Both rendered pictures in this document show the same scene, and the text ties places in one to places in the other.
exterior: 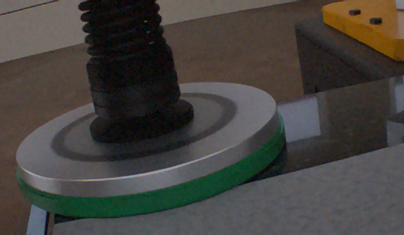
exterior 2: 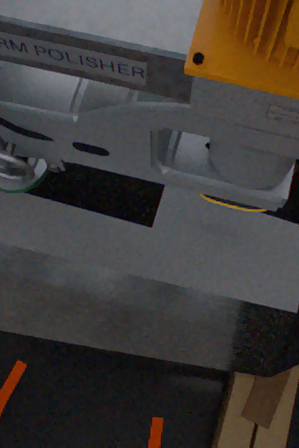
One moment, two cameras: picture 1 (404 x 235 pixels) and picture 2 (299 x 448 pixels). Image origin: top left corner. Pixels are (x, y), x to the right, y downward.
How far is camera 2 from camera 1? 146 cm
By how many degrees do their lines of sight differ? 57
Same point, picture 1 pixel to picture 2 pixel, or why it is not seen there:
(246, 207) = (17, 202)
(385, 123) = (69, 189)
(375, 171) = (46, 209)
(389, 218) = (32, 227)
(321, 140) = (50, 185)
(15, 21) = not seen: outside the picture
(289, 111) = not seen: hidden behind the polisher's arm
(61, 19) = not seen: outside the picture
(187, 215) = (7, 197)
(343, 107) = (70, 171)
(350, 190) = (36, 212)
